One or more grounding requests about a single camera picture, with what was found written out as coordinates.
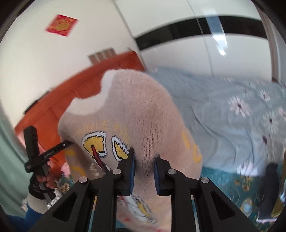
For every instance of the orange wooden headboard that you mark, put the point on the orange wooden headboard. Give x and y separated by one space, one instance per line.
67 95

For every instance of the beige fuzzy knit sweater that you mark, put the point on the beige fuzzy knit sweater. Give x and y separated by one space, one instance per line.
158 130

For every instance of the white black-striped wardrobe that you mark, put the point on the white black-striped wardrobe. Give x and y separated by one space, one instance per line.
213 38

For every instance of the blue white sleeve forearm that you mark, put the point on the blue white sleeve forearm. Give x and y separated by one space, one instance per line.
37 206

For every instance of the red paper wall decoration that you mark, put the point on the red paper wall decoration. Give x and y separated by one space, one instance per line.
61 25

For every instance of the teal floral bed sheet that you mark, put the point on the teal floral bed sheet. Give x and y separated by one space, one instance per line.
261 199

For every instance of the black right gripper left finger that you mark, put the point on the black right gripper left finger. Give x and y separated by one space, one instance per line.
91 205

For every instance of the light blue floral duvet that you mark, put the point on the light blue floral duvet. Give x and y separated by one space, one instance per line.
238 124

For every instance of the gloved left hand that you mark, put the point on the gloved left hand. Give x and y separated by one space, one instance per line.
42 185

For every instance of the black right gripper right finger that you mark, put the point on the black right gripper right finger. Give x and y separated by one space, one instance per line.
197 205

